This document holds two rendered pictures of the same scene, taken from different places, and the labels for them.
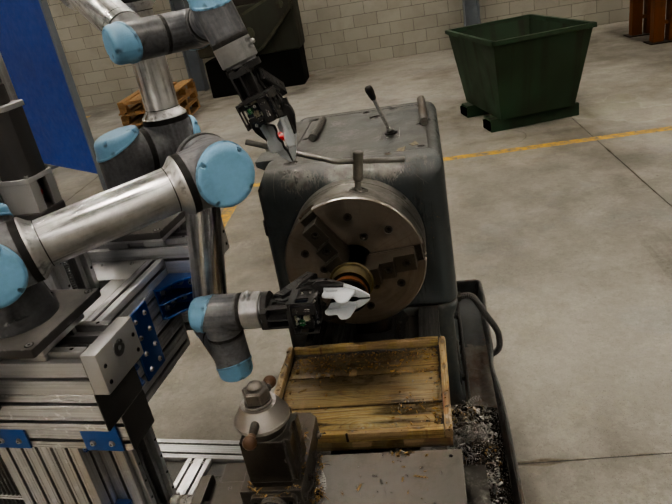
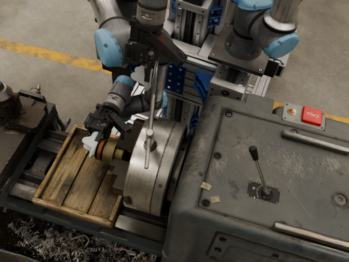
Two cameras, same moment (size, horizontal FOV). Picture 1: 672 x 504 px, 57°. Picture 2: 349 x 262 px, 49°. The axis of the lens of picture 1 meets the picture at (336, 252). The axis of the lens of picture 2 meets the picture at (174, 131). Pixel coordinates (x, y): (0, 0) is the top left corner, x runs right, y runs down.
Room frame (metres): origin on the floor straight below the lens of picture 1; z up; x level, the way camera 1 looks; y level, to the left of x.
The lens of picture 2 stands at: (1.33, -0.69, 2.18)
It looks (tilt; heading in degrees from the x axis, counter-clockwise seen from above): 54 degrees down; 90
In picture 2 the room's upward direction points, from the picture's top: 7 degrees clockwise
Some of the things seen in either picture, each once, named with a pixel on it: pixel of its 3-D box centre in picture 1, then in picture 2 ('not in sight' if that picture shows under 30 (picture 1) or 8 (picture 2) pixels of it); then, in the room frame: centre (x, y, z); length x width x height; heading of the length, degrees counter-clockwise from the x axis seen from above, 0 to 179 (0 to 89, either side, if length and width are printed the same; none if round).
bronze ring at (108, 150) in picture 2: (350, 285); (111, 152); (1.14, -0.02, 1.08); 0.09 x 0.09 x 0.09; 79
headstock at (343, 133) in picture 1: (362, 199); (270, 196); (1.68, -0.10, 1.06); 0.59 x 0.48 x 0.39; 169
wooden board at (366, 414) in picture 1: (361, 390); (91, 172); (1.04, 0.00, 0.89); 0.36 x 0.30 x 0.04; 79
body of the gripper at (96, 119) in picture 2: (293, 308); (102, 121); (1.08, 0.10, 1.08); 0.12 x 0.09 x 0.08; 78
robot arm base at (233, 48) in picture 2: not in sight; (245, 37); (1.57, 0.49, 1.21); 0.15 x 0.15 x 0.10
